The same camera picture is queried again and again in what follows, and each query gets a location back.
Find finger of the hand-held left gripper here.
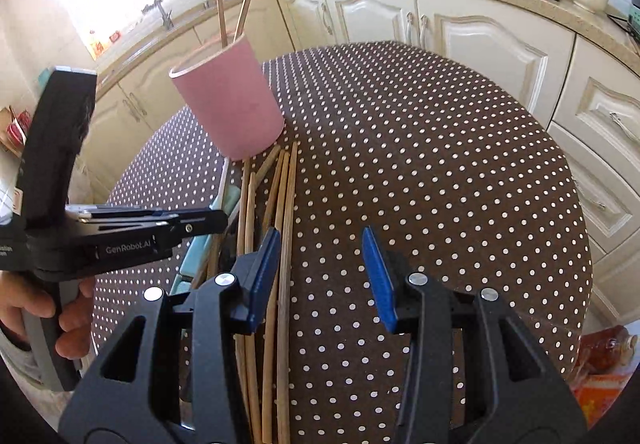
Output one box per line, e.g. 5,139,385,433
95,206,229,245

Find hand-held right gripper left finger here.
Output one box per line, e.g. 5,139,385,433
59,227,282,444

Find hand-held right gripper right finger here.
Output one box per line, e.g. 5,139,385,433
361,226,588,444

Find bunch of wooden chopsticks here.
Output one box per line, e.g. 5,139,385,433
235,141,301,444

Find pink utensil holder cup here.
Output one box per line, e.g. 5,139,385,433
168,33,286,161

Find person's left hand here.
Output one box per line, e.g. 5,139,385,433
0,274,96,359

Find red snack packets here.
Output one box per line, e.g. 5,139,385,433
0,106,33,155

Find brown polka dot tablecloth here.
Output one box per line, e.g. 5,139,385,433
90,41,594,444

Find metal sink faucet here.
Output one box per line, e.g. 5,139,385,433
142,0,176,30

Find orange plastic bottle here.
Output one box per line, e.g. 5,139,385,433
575,326,633,385

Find cream lower kitchen cabinets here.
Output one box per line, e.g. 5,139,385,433
95,0,640,325

